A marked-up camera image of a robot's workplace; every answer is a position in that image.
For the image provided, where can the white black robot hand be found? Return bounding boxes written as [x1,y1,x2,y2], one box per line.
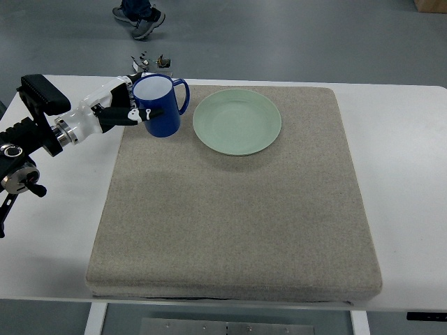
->
[52,72,164,146]

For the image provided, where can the blue mug white inside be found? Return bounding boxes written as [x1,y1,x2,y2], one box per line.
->
[132,74,191,137]

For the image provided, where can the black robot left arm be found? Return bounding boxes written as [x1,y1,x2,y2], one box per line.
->
[1,74,163,221]

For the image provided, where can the light green plate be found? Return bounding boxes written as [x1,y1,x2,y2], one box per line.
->
[193,89,282,156]

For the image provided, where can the small electronic part on floor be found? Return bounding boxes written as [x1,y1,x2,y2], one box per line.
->
[156,55,171,68]

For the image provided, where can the grey sneaker pair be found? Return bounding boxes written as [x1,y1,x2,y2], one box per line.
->
[112,0,166,40]

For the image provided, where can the beige fabric cushion mat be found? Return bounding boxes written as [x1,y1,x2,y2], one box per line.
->
[86,87,382,302]

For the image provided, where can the cardboard box corner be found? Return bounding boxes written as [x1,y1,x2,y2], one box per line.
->
[413,0,447,14]

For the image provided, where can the black table control panel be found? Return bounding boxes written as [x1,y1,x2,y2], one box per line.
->
[406,312,447,322]

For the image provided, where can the metal bracket debris on floor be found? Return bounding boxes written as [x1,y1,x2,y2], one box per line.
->
[131,52,149,73]

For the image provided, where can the white table leg frame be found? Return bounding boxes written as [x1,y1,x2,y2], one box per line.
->
[84,302,108,335]

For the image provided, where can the metal base plate under table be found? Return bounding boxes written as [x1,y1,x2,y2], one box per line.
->
[139,318,315,335]

